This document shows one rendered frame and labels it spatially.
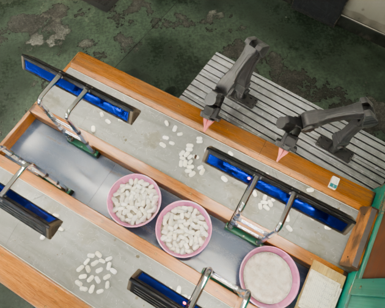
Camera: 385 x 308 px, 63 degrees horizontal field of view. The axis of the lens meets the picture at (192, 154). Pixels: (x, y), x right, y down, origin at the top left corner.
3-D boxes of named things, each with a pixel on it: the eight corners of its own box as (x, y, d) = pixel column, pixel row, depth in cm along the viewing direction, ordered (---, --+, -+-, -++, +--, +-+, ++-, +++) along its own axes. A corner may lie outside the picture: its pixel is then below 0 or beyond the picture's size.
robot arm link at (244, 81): (241, 97, 176) (263, 47, 150) (231, 90, 177) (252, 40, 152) (246, 92, 179) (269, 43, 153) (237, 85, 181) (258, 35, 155)
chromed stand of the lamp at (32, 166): (44, 173, 170) (-4, 139, 129) (74, 191, 166) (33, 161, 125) (21, 204, 164) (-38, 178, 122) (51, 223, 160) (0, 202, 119)
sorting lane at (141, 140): (70, 69, 190) (68, 66, 188) (364, 216, 155) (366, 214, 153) (38, 107, 181) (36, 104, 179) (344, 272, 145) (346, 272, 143)
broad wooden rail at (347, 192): (89, 69, 207) (79, 49, 190) (359, 201, 172) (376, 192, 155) (78, 82, 203) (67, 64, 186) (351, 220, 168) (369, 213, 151)
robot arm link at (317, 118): (304, 127, 136) (382, 113, 128) (300, 109, 140) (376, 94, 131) (304, 138, 147) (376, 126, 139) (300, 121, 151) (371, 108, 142)
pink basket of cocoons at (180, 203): (162, 201, 163) (161, 196, 155) (214, 208, 162) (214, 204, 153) (153, 254, 154) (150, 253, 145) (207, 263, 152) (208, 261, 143)
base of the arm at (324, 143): (355, 158, 163) (360, 148, 165) (319, 139, 168) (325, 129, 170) (348, 164, 170) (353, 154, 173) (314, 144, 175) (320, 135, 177)
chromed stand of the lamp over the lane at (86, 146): (88, 116, 183) (57, 68, 142) (117, 131, 179) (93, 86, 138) (68, 142, 177) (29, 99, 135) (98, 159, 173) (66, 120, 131)
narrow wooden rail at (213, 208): (43, 112, 186) (34, 102, 176) (338, 273, 151) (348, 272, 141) (37, 120, 185) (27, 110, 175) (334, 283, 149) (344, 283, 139)
